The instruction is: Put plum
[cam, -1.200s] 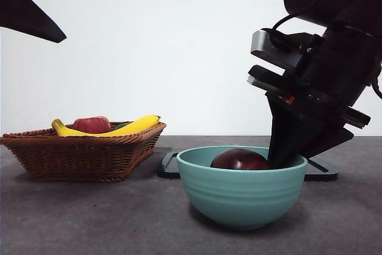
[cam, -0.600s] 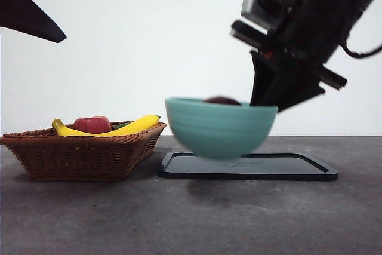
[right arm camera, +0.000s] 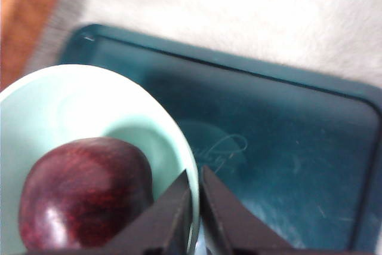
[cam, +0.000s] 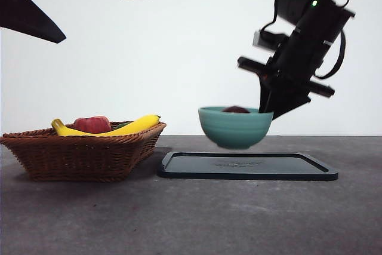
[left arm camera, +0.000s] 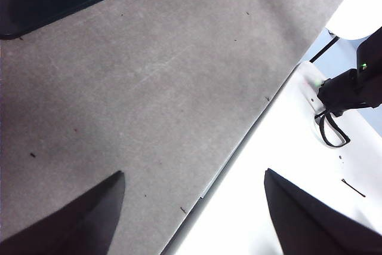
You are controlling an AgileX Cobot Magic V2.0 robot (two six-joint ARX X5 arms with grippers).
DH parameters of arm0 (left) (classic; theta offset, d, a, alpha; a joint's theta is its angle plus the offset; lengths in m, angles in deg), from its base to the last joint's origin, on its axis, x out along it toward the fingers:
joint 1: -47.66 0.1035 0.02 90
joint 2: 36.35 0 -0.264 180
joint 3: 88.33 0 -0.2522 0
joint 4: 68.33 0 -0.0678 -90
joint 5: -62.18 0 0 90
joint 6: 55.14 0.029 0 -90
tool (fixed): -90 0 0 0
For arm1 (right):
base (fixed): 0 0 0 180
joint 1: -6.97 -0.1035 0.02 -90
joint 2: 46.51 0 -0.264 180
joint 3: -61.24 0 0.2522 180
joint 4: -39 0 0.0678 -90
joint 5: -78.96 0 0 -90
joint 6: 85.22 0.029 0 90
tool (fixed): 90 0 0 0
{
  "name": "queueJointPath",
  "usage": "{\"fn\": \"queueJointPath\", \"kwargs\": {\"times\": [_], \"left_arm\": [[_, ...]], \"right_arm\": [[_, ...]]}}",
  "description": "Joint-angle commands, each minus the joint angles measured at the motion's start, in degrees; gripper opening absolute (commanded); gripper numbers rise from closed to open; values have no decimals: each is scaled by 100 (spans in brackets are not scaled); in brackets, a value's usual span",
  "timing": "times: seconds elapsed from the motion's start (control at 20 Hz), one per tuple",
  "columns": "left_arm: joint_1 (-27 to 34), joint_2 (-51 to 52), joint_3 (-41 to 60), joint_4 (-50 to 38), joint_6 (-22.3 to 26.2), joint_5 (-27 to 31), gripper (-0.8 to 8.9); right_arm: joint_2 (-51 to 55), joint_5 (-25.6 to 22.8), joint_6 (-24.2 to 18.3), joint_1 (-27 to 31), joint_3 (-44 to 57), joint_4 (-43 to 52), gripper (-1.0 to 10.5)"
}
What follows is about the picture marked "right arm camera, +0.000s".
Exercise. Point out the teal ribbed bowl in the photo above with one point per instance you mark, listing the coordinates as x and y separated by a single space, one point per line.
74 102

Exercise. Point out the dark purple plum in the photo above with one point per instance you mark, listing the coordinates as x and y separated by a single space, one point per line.
80 195

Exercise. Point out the brown wicker basket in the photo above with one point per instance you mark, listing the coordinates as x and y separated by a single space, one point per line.
24 28

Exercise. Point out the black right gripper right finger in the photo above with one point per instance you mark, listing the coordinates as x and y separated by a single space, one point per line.
229 228

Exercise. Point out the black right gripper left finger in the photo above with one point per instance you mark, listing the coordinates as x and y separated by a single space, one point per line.
161 225

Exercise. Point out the dark green rectangular tray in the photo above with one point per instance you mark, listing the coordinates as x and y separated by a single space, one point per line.
283 147

